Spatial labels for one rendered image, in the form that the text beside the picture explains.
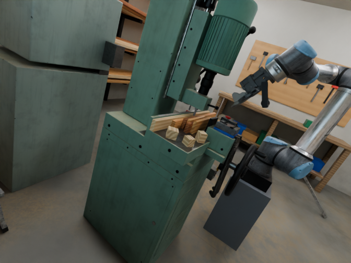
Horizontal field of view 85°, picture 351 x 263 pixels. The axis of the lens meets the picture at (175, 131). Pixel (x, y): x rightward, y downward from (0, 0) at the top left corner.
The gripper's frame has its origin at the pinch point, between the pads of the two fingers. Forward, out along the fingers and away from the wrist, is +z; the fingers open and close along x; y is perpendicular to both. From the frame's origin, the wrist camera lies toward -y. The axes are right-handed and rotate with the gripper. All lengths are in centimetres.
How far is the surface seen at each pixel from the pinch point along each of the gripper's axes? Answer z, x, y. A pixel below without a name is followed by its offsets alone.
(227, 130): 6.3, 9.3, -8.3
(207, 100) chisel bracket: 8.0, 3.7, 9.8
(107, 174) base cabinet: 77, 23, 8
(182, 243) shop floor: 91, -15, -59
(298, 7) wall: -110, -323, 112
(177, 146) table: 18.6, 32.9, -3.7
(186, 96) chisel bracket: 16.2, 4.4, 18.4
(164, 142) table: 22.7, 33.5, 0.6
